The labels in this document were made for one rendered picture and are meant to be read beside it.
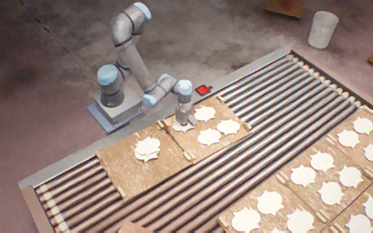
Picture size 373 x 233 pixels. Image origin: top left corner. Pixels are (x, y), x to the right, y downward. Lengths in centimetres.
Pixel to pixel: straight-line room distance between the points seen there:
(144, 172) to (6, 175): 169
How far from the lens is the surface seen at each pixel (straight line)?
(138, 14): 168
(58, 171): 190
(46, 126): 340
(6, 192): 310
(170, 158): 181
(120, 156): 184
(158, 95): 171
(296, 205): 177
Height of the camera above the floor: 243
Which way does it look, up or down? 48 degrees down
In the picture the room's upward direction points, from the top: 3 degrees clockwise
